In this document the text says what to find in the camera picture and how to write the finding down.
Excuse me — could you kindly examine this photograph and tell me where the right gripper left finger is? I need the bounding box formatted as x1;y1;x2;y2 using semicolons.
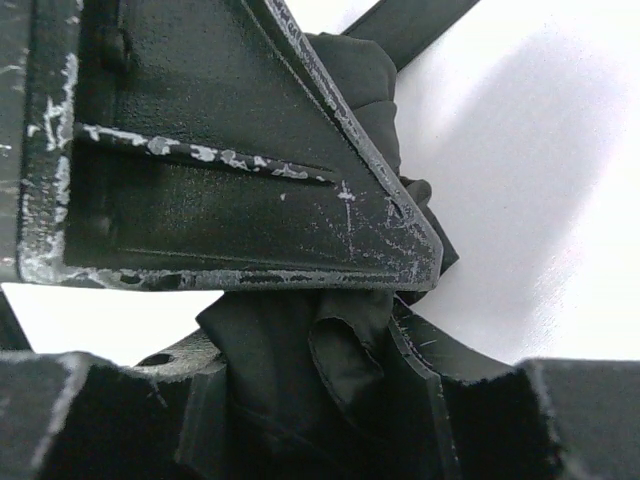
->
1;333;227;479

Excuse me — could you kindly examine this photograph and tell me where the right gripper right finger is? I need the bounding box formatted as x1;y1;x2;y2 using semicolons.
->
386;300;639;479

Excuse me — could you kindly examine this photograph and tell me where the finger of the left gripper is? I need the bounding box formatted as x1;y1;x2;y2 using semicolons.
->
1;1;443;291

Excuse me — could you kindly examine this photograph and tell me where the black folding umbrella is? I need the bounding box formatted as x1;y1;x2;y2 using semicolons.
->
194;0;481;480

